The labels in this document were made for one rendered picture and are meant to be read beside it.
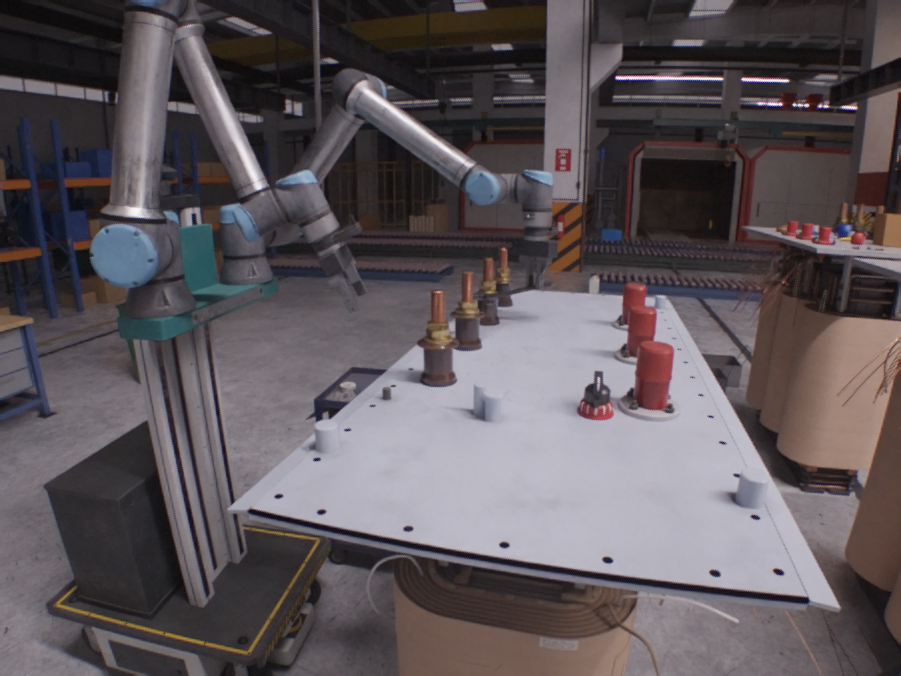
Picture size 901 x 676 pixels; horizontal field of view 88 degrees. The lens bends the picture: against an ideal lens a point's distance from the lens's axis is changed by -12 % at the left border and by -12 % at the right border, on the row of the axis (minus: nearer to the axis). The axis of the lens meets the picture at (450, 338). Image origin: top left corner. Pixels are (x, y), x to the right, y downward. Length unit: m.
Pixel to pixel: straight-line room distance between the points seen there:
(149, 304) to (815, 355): 3.31
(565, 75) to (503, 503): 11.30
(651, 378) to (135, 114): 1.22
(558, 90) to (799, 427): 9.32
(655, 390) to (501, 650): 0.55
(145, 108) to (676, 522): 1.30
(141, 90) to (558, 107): 10.73
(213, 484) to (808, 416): 3.23
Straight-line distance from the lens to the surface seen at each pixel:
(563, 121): 11.68
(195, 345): 2.00
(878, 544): 2.81
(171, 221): 1.54
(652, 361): 1.04
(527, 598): 1.05
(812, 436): 3.69
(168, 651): 2.22
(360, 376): 2.65
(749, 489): 0.83
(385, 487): 0.80
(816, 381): 3.58
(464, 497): 0.77
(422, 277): 10.14
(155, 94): 1.37
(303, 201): 1.31
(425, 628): 1.05
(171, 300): 1.53
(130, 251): 1.33
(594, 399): 1.03
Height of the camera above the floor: 1.79
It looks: 16 degrees down
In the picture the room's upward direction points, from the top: straight up
